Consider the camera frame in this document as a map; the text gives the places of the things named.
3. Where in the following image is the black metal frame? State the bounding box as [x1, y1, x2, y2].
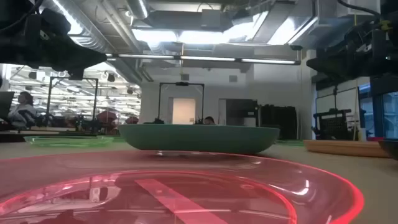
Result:
[45, 76, 99, 135]
[157, 82, 205, 125]

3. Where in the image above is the red transparent plastic plate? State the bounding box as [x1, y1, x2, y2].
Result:
[0, 151, 365, 224]

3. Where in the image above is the tan wooden-look plate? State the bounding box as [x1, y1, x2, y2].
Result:
[303, 139, 389, 159]

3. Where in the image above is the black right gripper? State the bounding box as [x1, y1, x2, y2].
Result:
[306, 18, 398, 91]

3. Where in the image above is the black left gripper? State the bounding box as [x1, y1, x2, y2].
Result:
[0, 0, 108, 81]

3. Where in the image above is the dark monitor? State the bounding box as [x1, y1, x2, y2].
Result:
[0, 91, 15, 121]

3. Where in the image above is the red chair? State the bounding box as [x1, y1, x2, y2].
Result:
[95, 110, 118, 134]

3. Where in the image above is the black cabinet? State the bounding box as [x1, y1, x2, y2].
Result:
[260, 105, 298, 141]

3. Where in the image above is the long ceiling light bar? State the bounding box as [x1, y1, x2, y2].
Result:
[105, 53, 301, 66]

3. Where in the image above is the black wire cart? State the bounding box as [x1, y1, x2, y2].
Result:
[312, 108, 353, 141]

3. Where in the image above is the green opaque plastic plate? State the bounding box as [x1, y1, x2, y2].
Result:
[118, 124, 280, 156]

